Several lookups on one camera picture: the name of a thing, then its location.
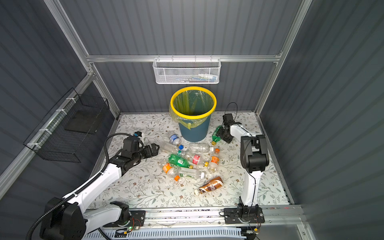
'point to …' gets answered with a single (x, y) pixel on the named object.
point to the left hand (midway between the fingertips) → (152, 147)
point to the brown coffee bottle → (217, 182)
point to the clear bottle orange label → (213, 165)
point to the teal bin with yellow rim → (200, 132)
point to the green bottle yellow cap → (176, 160)
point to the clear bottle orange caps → (173, 171)
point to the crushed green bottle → (215, 138)
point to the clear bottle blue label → (174, 139)
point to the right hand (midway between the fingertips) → (222, 136)
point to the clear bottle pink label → (200, 160)
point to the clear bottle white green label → (190, 174)
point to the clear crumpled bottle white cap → (200, 148)
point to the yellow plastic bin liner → (193, 102)
